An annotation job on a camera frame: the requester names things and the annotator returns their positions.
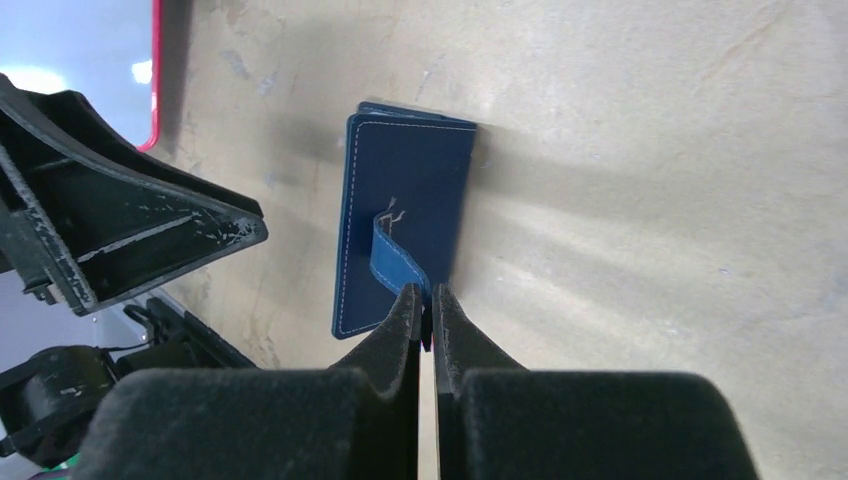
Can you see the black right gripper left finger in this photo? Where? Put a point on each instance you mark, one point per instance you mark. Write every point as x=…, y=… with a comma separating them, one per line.
x=357, y=419

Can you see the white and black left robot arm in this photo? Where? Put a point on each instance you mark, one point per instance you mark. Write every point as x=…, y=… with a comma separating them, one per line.
x=48, y=401

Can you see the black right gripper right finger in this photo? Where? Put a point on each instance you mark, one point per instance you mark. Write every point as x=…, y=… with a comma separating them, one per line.
x=500, y=420

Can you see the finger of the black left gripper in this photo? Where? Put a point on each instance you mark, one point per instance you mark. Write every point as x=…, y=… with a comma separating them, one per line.
x=89, y=220

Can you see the blue leather card holder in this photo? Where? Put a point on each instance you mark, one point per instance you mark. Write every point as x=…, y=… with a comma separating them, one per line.
x=405, y=177

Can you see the pink framed whiteboard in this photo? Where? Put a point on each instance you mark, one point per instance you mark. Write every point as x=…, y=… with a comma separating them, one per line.
x=107, y=50

